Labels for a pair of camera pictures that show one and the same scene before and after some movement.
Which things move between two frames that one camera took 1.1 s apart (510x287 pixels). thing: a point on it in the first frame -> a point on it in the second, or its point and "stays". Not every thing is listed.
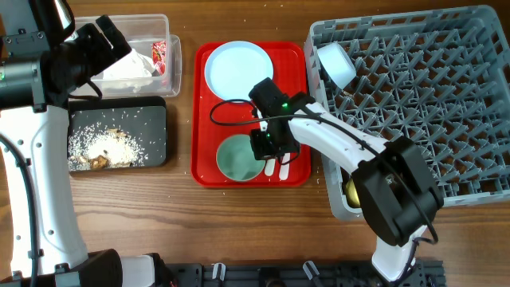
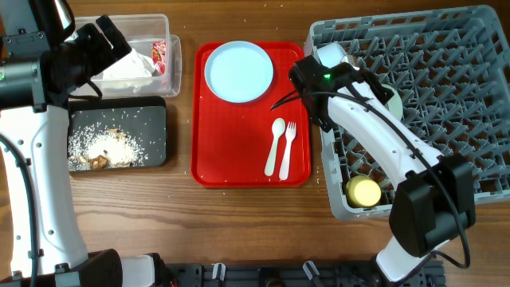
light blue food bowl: x=337 y=64 stays
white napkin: x=131 y=64 stays
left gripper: x=105 y=55 stays
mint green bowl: x=236 y=159 -> x=394 y=104
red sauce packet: x=158 y=57 stays
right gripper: x=260 y=150 -> x=381 y=92
